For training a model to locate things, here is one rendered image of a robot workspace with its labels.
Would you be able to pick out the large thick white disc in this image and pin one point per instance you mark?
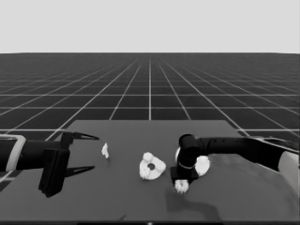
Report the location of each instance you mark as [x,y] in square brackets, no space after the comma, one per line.
[203,167]

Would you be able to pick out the white round carrier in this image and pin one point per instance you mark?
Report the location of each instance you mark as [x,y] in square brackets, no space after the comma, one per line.
[153,176]

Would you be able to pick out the small white T-shaped piece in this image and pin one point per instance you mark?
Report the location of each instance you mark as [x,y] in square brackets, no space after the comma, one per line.
[105,151]

